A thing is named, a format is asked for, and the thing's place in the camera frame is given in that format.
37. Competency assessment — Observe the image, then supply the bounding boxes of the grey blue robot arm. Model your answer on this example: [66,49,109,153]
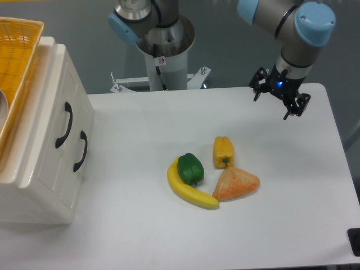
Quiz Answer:
[108,1,336,116]

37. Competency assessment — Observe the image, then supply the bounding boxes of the yellow bell pepper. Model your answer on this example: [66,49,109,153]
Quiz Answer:
[213,136,235,169]

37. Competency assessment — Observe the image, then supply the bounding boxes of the yellow woven basket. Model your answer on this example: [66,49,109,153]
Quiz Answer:
[1,17,44,151]

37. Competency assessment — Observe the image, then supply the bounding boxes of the black corner object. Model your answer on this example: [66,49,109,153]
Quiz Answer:
[347,228,360,257]

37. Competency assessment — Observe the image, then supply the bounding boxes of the black drawer handle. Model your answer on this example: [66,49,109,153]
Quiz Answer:
[73,130,88,173]
[55,101,73,149]

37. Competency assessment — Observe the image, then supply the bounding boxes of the white drawer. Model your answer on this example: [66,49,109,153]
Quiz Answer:
[21,43,95,189]

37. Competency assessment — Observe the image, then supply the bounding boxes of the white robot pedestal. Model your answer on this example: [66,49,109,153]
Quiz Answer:
[109,16,211,93]

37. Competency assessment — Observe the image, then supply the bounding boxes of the orange triangular sandwich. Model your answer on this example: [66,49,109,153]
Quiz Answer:
[212,166,260,201]

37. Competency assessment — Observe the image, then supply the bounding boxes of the yellow banana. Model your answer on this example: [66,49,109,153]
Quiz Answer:
[167,157,220,210]

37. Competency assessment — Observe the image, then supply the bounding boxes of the white drawer cabinet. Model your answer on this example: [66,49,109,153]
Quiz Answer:
[1,37,94,224]

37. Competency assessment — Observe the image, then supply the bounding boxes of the metal bowl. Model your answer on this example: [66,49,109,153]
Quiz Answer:
[0,90,9,132]

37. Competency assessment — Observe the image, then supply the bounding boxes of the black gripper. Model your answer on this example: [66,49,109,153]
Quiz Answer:
[249,66,311,120]

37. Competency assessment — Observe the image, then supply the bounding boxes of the black cable on pedestal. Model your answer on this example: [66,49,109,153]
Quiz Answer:
[152,43,169,91]

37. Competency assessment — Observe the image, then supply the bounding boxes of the green bell pepper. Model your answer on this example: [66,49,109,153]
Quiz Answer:
[177,153,204,186]

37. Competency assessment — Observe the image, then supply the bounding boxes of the black top drawer handle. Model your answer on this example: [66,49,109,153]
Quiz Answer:
[55,101,73,149]

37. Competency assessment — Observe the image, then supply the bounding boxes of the black lower drawer handle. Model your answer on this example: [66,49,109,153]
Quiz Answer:
[73,130,88,173]

